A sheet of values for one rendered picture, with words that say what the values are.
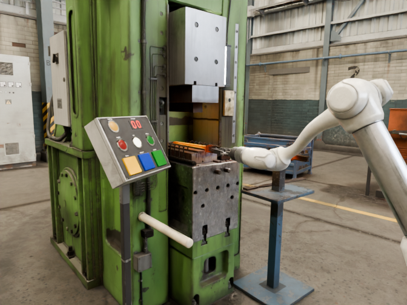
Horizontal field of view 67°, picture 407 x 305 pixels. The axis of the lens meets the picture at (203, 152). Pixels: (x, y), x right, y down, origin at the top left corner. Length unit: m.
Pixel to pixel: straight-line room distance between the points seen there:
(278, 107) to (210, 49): 8.61
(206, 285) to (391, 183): 1.31
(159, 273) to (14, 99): 5.27
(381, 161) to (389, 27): 8.44
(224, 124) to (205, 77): 0.44
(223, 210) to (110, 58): 1.16
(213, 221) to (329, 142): 7.93
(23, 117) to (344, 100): 6.22
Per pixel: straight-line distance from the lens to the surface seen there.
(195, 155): 1.78
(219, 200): 1.89
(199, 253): 1.91
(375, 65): 9.29
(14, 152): 6.79
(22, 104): 6.78
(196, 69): 1.76
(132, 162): 1.29
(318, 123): 1.38
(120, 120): 1.38
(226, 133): 2.12
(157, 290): 2.10
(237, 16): 2.24
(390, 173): 1.14
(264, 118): 10.64
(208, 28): 1.85
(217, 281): 2.13
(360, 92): 1.10
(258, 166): 1.52
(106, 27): 2.10
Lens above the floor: 1.26
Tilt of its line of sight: 9 degrees down
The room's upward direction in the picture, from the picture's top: 1 degrees clockwise
